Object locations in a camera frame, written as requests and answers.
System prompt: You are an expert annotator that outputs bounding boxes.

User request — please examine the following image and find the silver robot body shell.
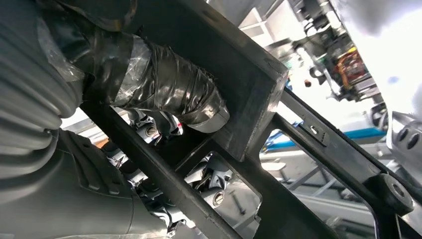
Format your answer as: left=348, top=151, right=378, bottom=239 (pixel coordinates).
left=386, top=110, right=422, bottom=187

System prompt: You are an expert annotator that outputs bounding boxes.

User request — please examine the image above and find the cluttered equipment rack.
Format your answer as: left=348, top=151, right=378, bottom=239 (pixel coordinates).
left=287, top=0, right=390, bottom=103

